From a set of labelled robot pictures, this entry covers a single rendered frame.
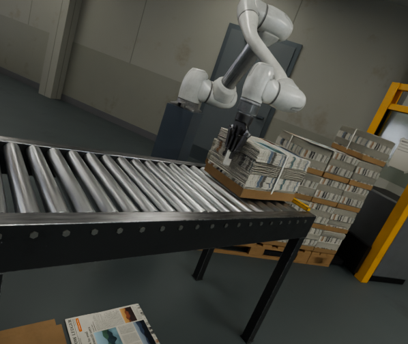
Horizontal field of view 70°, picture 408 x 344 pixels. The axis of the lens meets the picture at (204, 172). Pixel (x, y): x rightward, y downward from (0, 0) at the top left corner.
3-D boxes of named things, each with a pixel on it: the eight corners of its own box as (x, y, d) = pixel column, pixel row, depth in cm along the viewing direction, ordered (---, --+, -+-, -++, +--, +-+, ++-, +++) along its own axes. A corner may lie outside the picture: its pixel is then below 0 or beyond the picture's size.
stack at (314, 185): (181, 223, 260) (213, 136, 238) (284, 240, 305) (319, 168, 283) (192, 250, 226) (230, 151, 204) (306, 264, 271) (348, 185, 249)
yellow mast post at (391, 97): (312, 237, 342) (391, 82, 292) (317, 238, 345) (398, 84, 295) (316, 241, 334) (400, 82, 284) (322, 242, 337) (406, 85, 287)
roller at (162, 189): (136, 168, 131) (140, 158, 129) (193, 226, 97) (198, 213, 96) (126, 166, 127) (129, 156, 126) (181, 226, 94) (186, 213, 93)
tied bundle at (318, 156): (269, 153, 259) (280, 129, 253) (294, 161, 271) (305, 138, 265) (294, 169, 226) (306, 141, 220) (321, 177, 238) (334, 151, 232)
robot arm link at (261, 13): (245, 3, 138) (269, 14, 143) (243, -17, 147) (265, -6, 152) (232, 26, 148) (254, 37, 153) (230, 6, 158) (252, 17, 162)
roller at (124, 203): (93, 163, 118) (96, 151, 117) (141, 228, 85) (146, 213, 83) (80, 162, 115) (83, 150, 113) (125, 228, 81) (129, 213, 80)
